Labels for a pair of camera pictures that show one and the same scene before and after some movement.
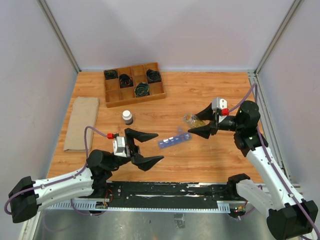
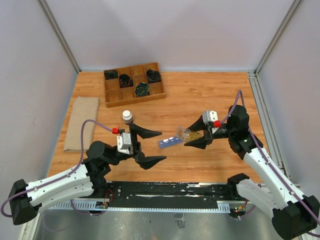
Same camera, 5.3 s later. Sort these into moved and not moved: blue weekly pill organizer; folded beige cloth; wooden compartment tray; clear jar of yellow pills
Moved: clear jar of yellow pills
Not moved: blue weekly pill organizer; wooden compartment tray; folded beige cloth
